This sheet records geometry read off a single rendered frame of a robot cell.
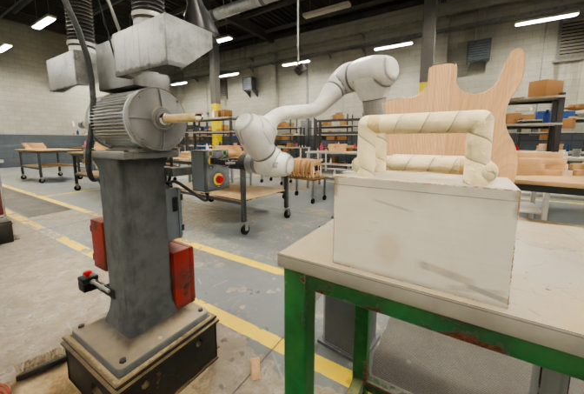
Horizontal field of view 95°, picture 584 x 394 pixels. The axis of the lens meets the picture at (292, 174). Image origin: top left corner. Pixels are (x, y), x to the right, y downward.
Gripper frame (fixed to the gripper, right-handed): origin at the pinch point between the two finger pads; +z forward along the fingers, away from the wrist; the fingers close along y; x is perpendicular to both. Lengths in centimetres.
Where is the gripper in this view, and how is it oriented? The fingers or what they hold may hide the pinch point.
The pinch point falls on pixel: (216, 161)
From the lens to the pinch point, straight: 130.8
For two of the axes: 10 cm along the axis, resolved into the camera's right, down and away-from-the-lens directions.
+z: -8.5, -0.7, 5.2
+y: 5.3, -1.1, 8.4
